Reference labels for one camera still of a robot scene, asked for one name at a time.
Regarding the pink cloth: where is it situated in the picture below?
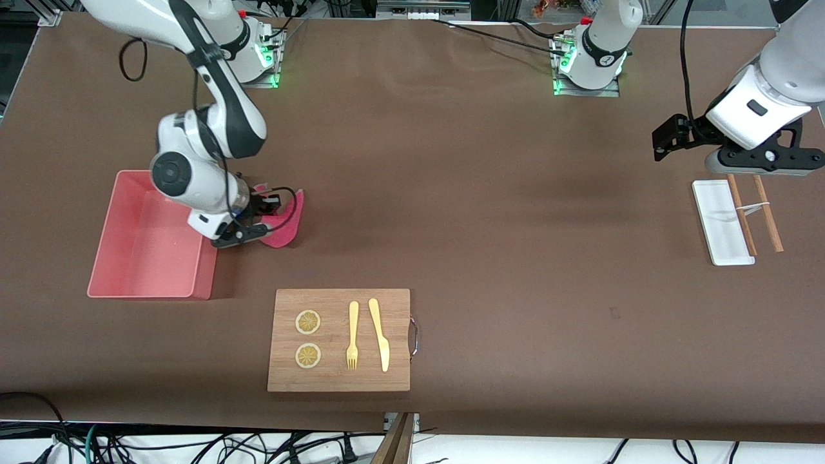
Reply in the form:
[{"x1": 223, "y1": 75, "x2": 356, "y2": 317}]
[{"x1": 253, "y1": 185, "x2": 306, "y2": 249}]

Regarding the pink plastic bin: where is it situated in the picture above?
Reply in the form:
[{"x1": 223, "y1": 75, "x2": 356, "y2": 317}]
[{"x1": 87, "y1": 169, "x2": 220, "y2": 301}]

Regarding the wooden cutting board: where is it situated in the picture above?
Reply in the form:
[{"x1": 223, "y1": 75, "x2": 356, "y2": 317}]
[{"x1": 267, "y1": 288, "x2": 411, "y2": 392}]

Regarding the wooden plank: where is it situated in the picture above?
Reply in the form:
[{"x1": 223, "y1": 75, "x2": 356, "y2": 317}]
[{"x1": 371, "y1": 412, "x2": 416, "y2": 464}]

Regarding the yellow plastic knife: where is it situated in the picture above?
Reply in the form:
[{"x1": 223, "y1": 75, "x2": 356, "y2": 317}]
[{"x1": 368, "y1": 298, "x2": 391, "y2": 372}]

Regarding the yellow plastic fork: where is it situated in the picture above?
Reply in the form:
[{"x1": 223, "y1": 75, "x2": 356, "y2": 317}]
[{"x1": 346, "y1": 301, "x2": 360, "y2": 371}]

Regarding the black cable across table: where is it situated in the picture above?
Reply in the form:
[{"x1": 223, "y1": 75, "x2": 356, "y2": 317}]
[{"x1": 431, "y1": 18, "x2": 574, "y2": 57}]

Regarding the white rectangular tray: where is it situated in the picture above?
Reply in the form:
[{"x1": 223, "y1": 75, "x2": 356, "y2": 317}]
[{"x1": 692, "y1": 180, "x2": 755, "y2": 266}]

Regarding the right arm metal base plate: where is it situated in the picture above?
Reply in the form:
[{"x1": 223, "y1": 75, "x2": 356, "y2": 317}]
[{"x1": 213, "y1": 23, "x2": 279, "y2": 89}]

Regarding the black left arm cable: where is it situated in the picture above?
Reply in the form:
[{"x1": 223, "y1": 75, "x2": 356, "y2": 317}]
[{"x1": 681, "y1": 0, "x2": 697, "y2": 126}]

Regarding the silver metal box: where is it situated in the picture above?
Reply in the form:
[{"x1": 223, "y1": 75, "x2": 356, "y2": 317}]
[{"x1": 377, "y1": 0, "x2": 471, "y2": 20}]

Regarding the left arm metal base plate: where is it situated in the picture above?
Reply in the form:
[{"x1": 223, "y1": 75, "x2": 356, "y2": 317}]
[{"x1": 551, "y1": 32, "x2": 621, "y2": 97}]

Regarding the black looped floor cable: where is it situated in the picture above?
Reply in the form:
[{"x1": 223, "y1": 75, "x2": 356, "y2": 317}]
[{"x1": 0, "y1": 392, "x2": 65, "y2": 464}]

